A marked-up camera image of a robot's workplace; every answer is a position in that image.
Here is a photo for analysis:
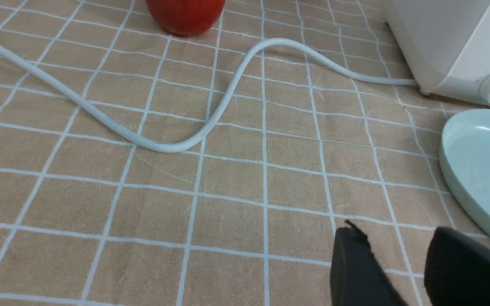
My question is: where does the white power cable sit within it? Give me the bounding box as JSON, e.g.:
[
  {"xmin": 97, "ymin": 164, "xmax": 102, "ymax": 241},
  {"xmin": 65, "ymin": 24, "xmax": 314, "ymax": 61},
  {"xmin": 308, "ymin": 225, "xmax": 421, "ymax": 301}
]
[{"xmin": 0, "ymin": 23, "xmax": 418, "ymax": 154}]

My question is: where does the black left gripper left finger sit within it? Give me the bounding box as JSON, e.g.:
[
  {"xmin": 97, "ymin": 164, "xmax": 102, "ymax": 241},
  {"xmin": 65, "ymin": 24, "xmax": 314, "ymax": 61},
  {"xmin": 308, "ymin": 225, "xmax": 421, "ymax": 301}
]
[{"xmin": 329, "ymin": 219, "xmax": 407, "ymax": 306}]

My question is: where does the beige checkered tablecloth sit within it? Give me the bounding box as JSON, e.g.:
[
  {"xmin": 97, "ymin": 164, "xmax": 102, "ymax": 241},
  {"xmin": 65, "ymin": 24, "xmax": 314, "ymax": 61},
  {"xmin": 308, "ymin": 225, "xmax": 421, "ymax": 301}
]
[{"xmin": 0, "ymin": 0, "xmax": 490, "ymax": 306}]

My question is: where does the light green plate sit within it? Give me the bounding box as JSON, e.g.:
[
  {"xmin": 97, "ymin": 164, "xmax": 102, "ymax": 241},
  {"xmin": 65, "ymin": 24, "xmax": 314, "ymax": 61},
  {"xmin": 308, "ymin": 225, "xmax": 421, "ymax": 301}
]
[{"xmin": 439, "ymin": 109, "xmax": 490, "ymax": 236}]

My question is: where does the red apple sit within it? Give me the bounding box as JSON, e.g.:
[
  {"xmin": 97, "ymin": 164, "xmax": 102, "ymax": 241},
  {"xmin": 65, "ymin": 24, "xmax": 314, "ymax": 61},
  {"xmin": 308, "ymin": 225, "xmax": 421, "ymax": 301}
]
[{"xmin": 145, "ymin": 0, "xmax": 225, "ymax": 37}]

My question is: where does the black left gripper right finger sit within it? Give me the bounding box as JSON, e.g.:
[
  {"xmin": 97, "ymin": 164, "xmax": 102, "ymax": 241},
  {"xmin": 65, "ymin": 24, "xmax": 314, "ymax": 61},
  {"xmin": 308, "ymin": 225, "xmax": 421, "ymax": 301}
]
[{"xmin": 424, "ymin": 227, "xmax": 490, "ymax": 306}]

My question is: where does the white toaster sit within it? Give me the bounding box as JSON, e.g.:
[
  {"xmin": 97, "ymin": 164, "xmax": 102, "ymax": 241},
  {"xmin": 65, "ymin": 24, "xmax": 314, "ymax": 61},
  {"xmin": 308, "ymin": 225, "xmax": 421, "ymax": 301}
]
[{"xmin": 381, "ymin": 0, "xmax": 490, "ymax": 106}]

